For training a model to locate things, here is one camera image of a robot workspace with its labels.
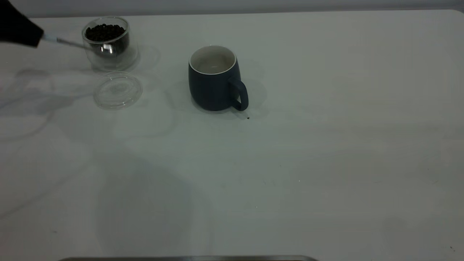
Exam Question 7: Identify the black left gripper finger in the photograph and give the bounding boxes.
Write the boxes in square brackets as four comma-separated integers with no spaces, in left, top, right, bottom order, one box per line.
[0,22,41,47]
[0,0,44,38]

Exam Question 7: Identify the metal spoon with white handle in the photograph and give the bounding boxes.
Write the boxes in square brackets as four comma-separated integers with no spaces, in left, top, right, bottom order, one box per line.
[41,33,113,55]

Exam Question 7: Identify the dark grey ceramic mug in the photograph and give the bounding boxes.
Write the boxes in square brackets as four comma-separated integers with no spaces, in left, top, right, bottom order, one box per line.
[188,45,249,112]

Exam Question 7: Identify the clear plastic lid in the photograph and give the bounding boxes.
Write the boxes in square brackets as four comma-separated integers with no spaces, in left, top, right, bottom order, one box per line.
[93,71,143,110]

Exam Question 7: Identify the clear double-walled glass jar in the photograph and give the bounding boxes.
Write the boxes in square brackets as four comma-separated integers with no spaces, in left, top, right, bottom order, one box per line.
[82,16,139,73]

